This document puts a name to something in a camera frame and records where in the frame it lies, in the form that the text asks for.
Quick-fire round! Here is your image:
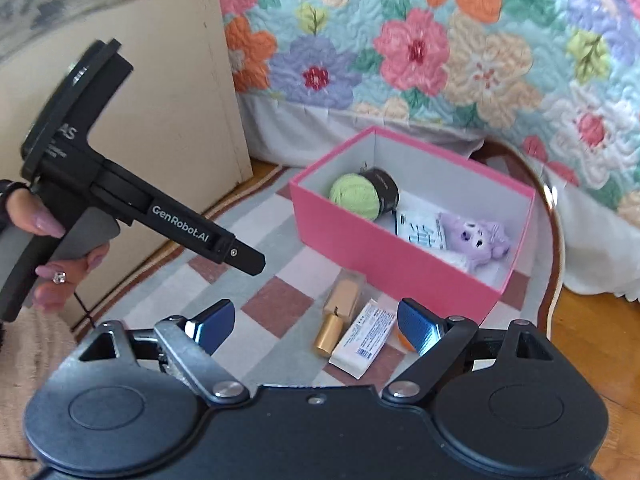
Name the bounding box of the orange makeup sponge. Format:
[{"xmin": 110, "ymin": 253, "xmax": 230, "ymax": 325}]
[{"xmin": 396, "ymin": 328, "xmax": 416, "ymax": 352}]

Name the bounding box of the green yarn ball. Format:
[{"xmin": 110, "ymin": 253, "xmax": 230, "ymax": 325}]
[{"xmin": 329, "ymin": 167, "xmax": 400, "ymax": 221}]

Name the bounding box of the person's left hand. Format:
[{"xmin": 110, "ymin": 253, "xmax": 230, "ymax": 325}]
[{"xmin": 1, "ymin": 188, "xmax": 110, "ymax": 311}]

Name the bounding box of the checkered rug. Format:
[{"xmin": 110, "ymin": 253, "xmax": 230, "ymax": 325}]
[{"xmin": 72, "ymin": 162, "xmax": 564, "ymax": 390}]

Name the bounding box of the purple plush toy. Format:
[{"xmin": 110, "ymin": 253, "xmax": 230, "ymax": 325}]
[{"xmin": 438, "ymin": 212, "xmax": 511, "ymax": 271}]

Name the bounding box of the pink cardboard box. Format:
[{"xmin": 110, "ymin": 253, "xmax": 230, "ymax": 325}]
[{"xmin": 290, "ymin": 127, "xmax": 535, "ymax": 322}]

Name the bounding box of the white blue tissue pack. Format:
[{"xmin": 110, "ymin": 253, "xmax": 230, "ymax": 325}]
[{"xmin": 395, "ymin": 209, "xmax": 447, "ymax": 250}]

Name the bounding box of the floral quilt bedspread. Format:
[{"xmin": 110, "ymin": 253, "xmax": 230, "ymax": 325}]
[{"xmin": 220, "ymin": 0, "xmax": 639, "ymax": 223}]

